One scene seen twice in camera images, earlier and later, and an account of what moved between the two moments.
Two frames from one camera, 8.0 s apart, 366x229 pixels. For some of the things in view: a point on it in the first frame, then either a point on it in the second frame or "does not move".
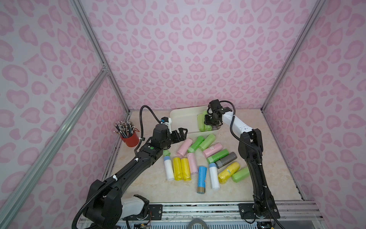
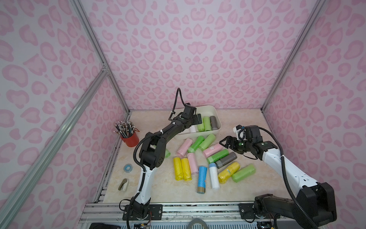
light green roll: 200,119 does not move
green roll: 240,174 does not move
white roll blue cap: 168,168 -> 192,129
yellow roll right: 186,170 does not move
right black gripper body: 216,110 -> 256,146
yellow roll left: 177,169 does not move
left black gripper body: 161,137 -> 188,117
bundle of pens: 125,129 does not move
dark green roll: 166,153 does not move
